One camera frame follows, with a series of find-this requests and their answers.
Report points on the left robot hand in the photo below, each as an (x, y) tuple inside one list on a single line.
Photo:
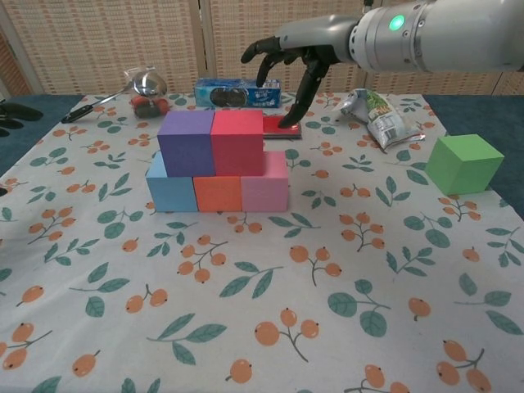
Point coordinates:
[(16, 112)]

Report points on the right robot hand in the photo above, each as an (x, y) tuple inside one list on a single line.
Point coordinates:
[(319, 37)]

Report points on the red foam cube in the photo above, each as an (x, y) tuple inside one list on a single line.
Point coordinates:
[(237, 147)]

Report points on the pink foam cube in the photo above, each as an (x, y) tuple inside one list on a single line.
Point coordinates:
[(264, 190)]

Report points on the purple foam cube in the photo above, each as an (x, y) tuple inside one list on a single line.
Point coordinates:
[(186, 149)]

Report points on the light blue foam cube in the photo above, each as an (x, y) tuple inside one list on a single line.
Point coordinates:
[(172, 196)]

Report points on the orange foam cube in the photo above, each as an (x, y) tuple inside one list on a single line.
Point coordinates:
[(217, 192)]

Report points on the green foam cube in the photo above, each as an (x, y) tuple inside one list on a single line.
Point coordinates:
[(464, 163)]

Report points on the red flat case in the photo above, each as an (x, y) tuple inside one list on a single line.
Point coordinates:
[(272, 127)]

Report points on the crumpled green white snack bag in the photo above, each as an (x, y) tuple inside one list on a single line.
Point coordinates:
[(385, 118)]

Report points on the blue cookie package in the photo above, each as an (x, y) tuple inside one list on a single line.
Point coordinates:
[(229, 93)]

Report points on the bamboo folding screen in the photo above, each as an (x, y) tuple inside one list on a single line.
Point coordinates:
[(123, 41)]

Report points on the floral print tablecloth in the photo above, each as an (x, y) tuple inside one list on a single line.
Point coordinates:
[(262, 327)]

